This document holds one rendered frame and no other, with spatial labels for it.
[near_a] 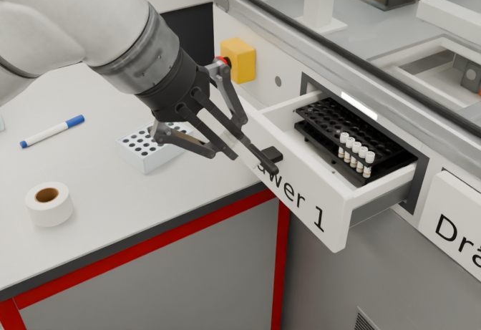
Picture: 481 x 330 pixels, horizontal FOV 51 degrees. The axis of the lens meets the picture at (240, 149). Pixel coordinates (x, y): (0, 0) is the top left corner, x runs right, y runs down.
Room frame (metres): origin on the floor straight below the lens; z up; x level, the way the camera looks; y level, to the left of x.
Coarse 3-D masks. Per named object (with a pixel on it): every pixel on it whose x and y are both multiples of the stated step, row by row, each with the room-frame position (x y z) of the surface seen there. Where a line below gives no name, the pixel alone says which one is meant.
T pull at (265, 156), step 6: (252, 144) 0.61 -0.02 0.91; (252, 150) 0.59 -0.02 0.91; (258, 150) 0.59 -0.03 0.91; (264, 150) 0.59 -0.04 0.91; (270, 150) 0.59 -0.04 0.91; (276, 150) 0.59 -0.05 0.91; (258, 156) 0.58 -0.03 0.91; (264, 156) 0.58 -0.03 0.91; (270, 156) 0.58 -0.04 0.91; (276, 156) 0.58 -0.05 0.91; (282, 156) 0.58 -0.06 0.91; (264, 162) 0.56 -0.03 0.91; (270, 162) 0.56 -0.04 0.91; (264, 168) 0.56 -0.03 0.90; (270, 168) 0.55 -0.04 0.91; (276, 168) 0.55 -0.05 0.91; (270, 174) 0.55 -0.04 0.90; (276, 174) 0.55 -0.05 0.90
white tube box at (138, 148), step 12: (132, 132) 0.80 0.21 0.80; (144, 132) 0.81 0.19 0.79; (192, 132) 0.80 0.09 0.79; (120, 144) 0.76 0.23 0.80; (132, 144) 0.77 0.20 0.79; (144, 144) 0.76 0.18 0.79; (156, 144) 0.76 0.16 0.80; (168, 144) 0.76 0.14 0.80; (120, 156) 0.77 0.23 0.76; (132, 156) 0.74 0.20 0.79; (144, 156) 0.72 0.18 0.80; (156, 156) 0.74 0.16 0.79; (168, 156) 0.76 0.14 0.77; (144, 168) 0.71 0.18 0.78
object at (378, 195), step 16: (304, 96) 0.77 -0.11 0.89; (320, 96) 0.78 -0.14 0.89; (272, 112) 0.73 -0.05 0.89; (288, 112) 0.75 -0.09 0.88; (288, 128) 0.75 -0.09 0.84; (304, 144) 0.71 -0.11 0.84; (416, 160) 0.66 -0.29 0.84; (352, 176) 0.62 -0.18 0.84; (384, 176) 0.55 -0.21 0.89; (400, 176) 0.55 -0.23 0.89; (368, 192) 0.52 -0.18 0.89; (384, 192) 0.54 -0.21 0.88; (400, 192) 0.56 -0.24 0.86; (352, 208) 0.51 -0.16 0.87; (368, 208) 0.52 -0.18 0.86; (384, 208) 0.54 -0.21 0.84; (352, 224) 0.51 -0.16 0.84
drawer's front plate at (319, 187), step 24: (264, 120) 0.65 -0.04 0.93; (264, 144) 0.63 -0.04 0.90; (288, 144) 0.58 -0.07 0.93; (288, 168) 0.57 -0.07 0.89; (312, 168) 0.53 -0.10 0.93; (288, 192) 0.57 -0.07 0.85; (312, 192) 0.52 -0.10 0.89; (336, 192) 0.48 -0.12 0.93; (312, 216) 0.52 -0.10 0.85; (336, 216) 0.48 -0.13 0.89; (336, 240) 0.47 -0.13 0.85
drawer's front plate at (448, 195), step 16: (448, 176) 0.51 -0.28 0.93; (432, 192) 0.52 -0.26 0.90; (448, 192) 0.50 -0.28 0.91; (464, 192) 0.48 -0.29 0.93; (432, 208) 0.51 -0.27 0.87; (448, 208) 0.49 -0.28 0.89; (464, 208) 0.47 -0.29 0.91; (480, 208) 0.46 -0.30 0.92; (432, 224) 0.50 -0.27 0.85; (448, 224) 0.48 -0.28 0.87; (464, 224) 0.47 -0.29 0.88; (480, 224) 0.45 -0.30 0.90; (432, 240) 0.50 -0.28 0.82; (480, 240) 0.44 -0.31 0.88; (464, 256) 0.45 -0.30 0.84; (480, 272) 0.43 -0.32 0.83
